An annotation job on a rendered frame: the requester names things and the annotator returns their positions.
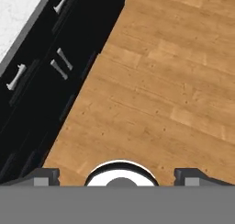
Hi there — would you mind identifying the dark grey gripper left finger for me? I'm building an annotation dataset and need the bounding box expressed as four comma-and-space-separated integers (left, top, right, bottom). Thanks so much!
1, 167, 61, 187

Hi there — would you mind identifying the round white and black disc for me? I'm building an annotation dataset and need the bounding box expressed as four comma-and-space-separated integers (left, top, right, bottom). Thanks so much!
84, 159, 161, 187

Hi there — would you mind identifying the black cupboard run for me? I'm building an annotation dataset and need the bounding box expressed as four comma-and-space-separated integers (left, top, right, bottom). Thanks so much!
0, 0, 132, 185

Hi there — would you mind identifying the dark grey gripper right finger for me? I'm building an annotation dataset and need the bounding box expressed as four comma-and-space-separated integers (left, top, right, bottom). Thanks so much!
173, 167, 235, 187

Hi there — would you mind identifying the pale grey cupboard handle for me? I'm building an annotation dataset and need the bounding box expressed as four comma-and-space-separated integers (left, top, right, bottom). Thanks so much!
50, 59, 69, 81
52, 0, 71, 15
56, 47, 74, 72
6, 63, 28, 92

